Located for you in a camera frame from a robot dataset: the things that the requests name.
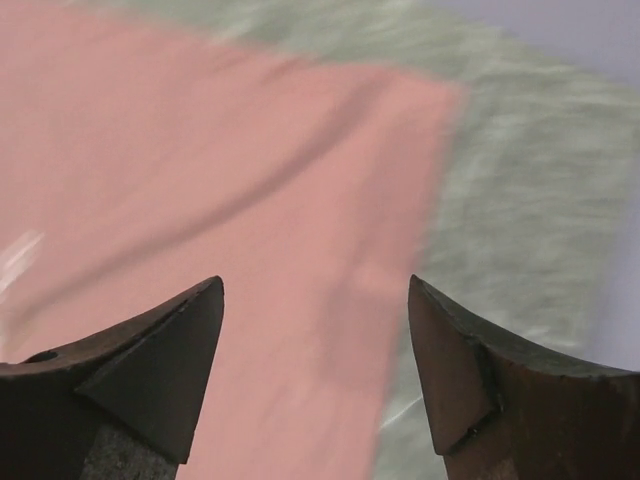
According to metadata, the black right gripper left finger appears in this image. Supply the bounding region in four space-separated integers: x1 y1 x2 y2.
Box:
1 277 224 480

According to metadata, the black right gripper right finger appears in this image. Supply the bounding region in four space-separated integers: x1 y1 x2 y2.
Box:
408 277 639 480

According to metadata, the pink printed t-shirt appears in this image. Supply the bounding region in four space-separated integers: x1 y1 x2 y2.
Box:
1 1 460 479

